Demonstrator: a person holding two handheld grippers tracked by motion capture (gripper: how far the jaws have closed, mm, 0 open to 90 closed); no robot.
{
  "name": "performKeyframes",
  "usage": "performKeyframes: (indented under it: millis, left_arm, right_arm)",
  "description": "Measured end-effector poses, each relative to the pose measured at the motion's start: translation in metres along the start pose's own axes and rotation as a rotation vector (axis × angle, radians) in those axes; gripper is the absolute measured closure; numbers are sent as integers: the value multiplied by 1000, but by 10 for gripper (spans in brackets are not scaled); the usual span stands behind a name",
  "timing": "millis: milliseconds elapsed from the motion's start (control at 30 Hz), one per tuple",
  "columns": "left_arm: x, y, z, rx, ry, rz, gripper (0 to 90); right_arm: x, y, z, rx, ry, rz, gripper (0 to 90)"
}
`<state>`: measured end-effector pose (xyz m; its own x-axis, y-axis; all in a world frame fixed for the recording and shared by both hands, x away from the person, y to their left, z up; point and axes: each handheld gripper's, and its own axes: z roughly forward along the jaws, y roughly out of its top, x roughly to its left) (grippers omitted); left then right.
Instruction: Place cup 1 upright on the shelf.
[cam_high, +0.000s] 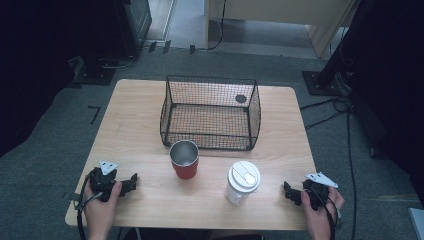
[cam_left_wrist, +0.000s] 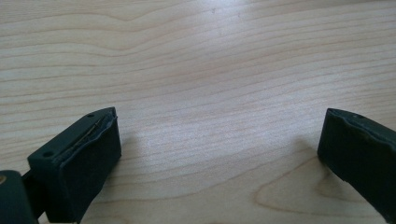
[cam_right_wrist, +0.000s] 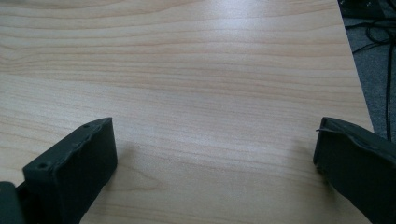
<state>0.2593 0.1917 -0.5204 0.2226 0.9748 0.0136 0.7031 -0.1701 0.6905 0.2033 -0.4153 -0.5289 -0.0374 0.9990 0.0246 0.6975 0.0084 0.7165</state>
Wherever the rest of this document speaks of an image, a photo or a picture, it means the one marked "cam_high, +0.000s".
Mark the round black disc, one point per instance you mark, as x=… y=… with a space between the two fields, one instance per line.
x=240 y=98

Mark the black cabinet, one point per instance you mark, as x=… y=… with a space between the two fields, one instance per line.
x=133 y=23

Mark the red cup with steel interior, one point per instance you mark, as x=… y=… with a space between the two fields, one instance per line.
x=184 y=168

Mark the black flat base plate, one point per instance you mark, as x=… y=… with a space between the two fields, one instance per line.
x=95 y=76

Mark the beige cabinet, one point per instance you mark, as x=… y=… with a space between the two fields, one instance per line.
x=283 y=10

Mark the white box corner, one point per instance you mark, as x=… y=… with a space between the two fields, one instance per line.
x=418 y=225

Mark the clear cup with white lid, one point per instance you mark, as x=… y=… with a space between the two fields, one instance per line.
x=242 y=181

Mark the person's right hand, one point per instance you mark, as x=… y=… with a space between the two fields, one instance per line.
x=318 y=221

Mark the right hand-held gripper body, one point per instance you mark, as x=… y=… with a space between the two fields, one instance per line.
x=318 y=195

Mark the black stand with base plate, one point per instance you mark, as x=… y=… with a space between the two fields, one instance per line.
x=328 y=81

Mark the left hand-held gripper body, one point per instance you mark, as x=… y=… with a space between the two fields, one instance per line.
x=101 y=181

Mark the person's left hand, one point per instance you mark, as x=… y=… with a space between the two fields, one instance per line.
x=98 y=213

